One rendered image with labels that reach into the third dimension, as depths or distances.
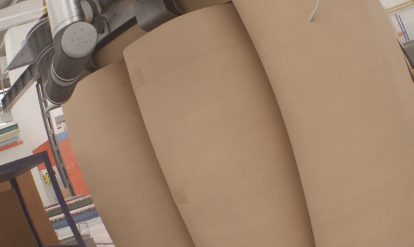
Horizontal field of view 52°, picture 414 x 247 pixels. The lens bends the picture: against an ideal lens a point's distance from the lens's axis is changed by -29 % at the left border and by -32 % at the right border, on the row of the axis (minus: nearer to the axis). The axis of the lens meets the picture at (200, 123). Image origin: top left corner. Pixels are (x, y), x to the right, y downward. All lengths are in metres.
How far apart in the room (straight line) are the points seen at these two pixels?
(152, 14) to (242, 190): 0.53
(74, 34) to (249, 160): 0.56
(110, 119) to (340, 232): 0.86
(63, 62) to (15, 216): 0.72
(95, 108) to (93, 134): 0.09
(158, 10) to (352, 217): 0.81
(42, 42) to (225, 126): 0.56
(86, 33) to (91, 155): 0.69
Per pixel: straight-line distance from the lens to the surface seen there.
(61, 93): 1.36
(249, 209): 1.43
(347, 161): 1.22
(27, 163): 1.77
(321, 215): 1.31
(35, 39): 1.41
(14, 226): 1.74
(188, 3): 1.59
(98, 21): 1.48
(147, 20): 1.57
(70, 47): 1.20
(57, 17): 1.28
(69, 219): 1.82
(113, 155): 1.74
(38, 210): 2.46
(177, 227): 1.74
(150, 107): 1.55
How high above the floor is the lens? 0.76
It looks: 2 degrees up
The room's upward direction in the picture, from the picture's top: 20 degrees counter-clockwise
